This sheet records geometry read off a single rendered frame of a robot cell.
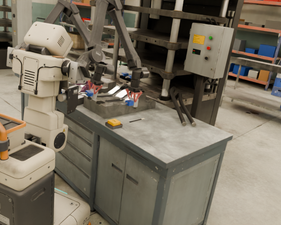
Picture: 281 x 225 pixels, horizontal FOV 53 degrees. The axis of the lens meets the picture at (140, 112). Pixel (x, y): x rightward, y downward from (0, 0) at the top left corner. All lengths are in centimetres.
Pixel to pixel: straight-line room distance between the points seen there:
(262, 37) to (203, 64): 613
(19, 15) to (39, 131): 460
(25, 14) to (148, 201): 506
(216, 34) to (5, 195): 178
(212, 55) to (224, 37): 16
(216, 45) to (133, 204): 133
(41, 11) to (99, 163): 810
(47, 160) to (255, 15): 765
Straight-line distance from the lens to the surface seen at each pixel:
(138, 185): 180
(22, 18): 621
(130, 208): 194
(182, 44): 259
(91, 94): 199
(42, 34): 162
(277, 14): 836
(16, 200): 145
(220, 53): 233
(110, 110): 192
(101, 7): 174
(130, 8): 292
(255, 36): 850
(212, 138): 189
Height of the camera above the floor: 153
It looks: 20 degrees down
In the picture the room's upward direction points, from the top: 8 degrees clockwise
